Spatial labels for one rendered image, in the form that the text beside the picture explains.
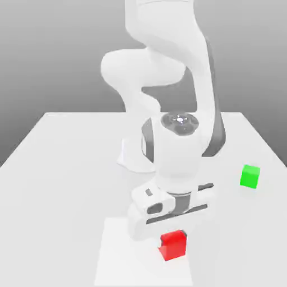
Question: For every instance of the small red cube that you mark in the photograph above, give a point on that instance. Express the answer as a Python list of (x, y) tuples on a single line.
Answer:
[(175, 245)]

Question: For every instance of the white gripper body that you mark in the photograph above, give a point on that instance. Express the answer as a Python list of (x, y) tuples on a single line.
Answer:
[(139, 228)]

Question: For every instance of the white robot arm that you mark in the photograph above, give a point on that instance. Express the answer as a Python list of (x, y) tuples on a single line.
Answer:
[(177, 157)]

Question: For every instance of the small green cube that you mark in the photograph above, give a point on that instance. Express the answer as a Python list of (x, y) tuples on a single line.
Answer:
[(249, 177)]

